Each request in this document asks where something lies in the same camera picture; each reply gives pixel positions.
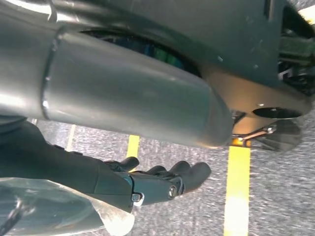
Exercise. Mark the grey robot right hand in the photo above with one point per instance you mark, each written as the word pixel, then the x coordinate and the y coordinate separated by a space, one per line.
pixel 73 172

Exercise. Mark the shiny silver panel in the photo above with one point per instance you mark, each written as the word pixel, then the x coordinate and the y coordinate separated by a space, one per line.
pixel 49 211

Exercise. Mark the silver grey robot body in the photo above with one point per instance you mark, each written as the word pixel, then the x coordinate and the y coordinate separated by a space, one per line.
pixel 123 97

